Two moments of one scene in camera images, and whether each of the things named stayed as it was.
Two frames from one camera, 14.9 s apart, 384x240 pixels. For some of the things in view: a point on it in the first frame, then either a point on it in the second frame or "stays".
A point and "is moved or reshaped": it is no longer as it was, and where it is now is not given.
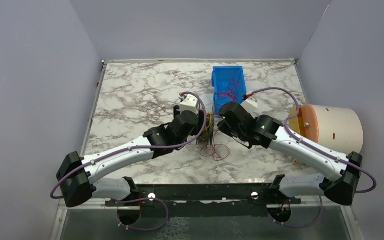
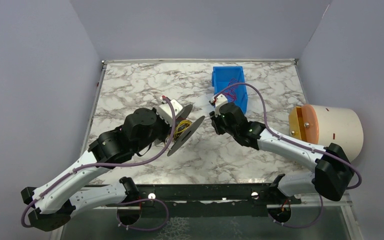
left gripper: x=201 y=122 to x=167 y=129
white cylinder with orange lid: x=339 y=130 stays
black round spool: x=206 y=138 is moved or reshaped
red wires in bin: x=232 y=86 stays
